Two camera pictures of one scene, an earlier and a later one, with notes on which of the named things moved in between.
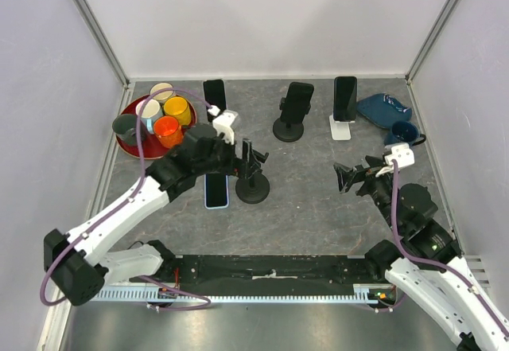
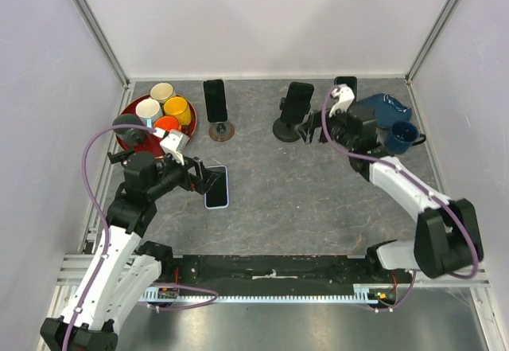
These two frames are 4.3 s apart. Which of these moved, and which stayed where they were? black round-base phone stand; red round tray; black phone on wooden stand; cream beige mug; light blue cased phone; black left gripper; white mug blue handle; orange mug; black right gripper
Moved: black right gripper; black round-base phone stand; black left gripper
Stayed: red round tray; cream beige mug; orange mug; black phone on wooden stand; white mug blue handle; light blue cased phone
